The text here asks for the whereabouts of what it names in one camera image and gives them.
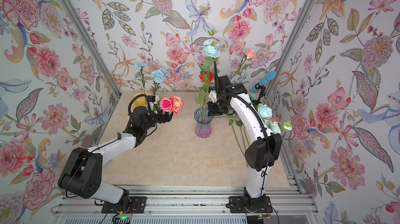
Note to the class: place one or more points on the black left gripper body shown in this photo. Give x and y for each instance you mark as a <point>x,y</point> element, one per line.
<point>159,116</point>

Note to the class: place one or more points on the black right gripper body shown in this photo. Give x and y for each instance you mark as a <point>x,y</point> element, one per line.
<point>215,107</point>

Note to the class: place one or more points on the small red rose stem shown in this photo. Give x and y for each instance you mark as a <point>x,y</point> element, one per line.
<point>207,76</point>

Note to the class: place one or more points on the magenta pink rose stem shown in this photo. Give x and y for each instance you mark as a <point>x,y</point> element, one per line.
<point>164,104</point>

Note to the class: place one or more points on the purple blue glass vase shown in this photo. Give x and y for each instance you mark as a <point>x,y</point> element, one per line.
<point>203,128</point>

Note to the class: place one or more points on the coral red rose stem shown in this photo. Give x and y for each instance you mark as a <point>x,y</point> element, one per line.
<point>177,104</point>

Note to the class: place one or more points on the light blue peony spray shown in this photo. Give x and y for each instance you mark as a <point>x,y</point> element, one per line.
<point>211,53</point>

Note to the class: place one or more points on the light blue rose spray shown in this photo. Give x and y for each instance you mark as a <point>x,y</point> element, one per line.
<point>266,115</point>

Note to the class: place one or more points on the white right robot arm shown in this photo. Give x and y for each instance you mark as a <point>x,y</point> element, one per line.
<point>263,151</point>

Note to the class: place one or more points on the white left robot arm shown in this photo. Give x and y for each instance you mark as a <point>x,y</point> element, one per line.
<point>82,174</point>

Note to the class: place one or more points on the yellow fluted glass vase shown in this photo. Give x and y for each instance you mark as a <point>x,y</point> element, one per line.
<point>140,101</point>

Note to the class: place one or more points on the light pink rose stem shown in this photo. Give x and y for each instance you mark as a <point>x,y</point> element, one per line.
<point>240,66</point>

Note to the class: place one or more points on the blue carnation stem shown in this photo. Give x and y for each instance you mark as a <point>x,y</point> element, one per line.
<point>158,76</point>

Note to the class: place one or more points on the blue microphone on black stand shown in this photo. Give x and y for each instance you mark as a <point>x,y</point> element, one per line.
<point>261,86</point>

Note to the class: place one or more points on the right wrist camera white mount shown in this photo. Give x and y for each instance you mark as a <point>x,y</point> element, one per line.
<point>213,96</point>

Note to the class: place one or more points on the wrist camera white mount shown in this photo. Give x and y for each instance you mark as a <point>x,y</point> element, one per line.
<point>153,100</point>
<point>213,96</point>

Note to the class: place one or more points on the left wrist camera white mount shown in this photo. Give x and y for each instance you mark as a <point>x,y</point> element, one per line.
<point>153,100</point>

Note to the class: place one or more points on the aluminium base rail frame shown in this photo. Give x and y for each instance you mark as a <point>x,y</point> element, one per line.
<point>216,205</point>

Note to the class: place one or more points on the aluminium corner frame post right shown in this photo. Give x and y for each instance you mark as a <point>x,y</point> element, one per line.
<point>291,42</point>

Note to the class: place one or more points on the aluminium corner frame post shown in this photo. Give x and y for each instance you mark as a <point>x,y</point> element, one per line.
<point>291,42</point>
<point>89,43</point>

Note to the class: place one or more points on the aluminium corner frame post left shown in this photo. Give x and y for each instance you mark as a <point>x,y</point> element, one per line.
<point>89,43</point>

